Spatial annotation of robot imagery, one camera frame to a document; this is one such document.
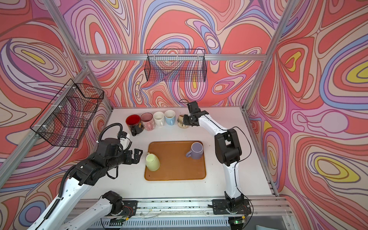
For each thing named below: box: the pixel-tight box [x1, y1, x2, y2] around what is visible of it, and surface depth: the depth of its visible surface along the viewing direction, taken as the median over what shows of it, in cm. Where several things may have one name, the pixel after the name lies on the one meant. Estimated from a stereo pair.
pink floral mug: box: [140, 112, 156, 131], surface depth 101 cm
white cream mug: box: [152, 111, 165, 127], surface depth 104 cm
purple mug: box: [185, 141, 204, 160], surface depth 90 cm
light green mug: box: [145, 152, 161, 172], surface depth 82 cm
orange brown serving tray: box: [144, 140, 207, 181], surface depth 89 cm
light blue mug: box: [164, 109, 176, 126], surface depth 104 cm
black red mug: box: [125, 114, 144, 137], surface depth 101 cm
